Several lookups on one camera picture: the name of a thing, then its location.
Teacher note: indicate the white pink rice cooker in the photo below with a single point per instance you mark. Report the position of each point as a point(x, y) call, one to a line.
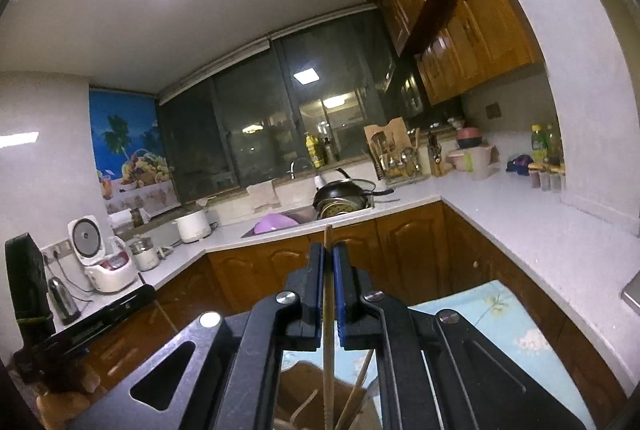
point(110, 267)

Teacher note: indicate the white cooking pot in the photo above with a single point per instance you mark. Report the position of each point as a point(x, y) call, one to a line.
point(192, 227)

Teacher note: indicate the beach fruit wall poster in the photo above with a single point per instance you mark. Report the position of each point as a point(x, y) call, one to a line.
point(130, 145)

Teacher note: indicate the wall power outlet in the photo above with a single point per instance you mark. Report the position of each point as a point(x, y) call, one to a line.
point(56, 251)

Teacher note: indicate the wooden wall cabinets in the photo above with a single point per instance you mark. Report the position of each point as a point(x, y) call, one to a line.
point(475, 30)

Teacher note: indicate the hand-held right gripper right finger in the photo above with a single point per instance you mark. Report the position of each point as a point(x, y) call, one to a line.
point(340, 295)

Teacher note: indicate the steel gas stove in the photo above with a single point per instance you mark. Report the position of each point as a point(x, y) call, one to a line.
point(632, 292)

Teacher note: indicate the wooden base cabinets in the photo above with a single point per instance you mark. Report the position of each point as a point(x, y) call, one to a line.
point(410, 250)

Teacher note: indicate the brown glass jar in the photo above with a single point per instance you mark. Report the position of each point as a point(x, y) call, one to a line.
point(137, 217)

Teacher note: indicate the purple plastic basin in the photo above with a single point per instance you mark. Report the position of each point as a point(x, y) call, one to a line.
point(274, 224)

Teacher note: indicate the metal sink faucet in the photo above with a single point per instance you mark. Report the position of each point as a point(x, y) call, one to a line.
point(300, 165)

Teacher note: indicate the black wok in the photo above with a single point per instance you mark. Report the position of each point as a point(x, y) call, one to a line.
point(340, 192)

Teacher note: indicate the white kitchen countertop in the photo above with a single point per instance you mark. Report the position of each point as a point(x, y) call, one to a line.
point(525, 230)

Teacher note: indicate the dark wall switch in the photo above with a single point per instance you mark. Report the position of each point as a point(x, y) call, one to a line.
point(493, 111)

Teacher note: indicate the small white kitchen appliance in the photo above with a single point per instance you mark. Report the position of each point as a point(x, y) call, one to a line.
point(145, 255)

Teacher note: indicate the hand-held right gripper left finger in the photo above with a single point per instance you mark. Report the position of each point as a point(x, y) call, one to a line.
point(320, 295)

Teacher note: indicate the steel electric kettle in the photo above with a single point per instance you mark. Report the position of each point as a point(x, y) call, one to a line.
point(64, 302)

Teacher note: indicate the green yellow bottle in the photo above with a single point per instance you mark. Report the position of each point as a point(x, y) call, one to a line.
point(539, 148)

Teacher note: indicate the metal utensil drying rack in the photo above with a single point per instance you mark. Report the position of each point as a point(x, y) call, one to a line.
point(400, 165)

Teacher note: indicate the beige hanging towel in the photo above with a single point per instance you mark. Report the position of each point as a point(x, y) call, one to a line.
point(262, 195)

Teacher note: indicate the wooden cutting board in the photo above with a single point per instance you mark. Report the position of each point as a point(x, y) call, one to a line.
point(392, 130)

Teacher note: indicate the dark bottle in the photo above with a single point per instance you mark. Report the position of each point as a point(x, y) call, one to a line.
point(329, 153)

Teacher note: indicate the blue floral tablecloth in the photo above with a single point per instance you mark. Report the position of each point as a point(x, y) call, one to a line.
point(500, 325)

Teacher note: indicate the person's left hand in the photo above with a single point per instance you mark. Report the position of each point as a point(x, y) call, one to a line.
point(65, 397)

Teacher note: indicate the stacked pink bowls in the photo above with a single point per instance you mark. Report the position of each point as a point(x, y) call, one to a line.
point(469, 138)

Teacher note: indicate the knife block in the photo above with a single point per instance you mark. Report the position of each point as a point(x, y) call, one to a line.
point(435, 158)

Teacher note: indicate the row of spice jars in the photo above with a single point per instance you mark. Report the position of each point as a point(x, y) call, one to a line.
point(547, 180)

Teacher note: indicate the steel kitchen sink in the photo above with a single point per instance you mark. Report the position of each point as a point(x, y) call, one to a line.
point(305, 216)

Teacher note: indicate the dark blue cloth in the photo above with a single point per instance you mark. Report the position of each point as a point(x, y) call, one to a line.
point(518, 164)

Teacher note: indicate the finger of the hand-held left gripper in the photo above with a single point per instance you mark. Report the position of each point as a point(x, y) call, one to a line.
point(27, 280)
point(105, 315)

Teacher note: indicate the dark glass window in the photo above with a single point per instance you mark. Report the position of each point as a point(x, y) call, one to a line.
point(250, 120)

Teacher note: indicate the pink plastic container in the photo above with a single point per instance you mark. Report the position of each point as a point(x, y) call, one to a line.
point(472, 163)

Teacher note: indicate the wooden chopstick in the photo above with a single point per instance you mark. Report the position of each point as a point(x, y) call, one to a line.
point(360, 382)
point(328, 360)

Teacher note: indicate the wooden utensil holder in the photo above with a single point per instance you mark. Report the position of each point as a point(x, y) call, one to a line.
point(310, 390)

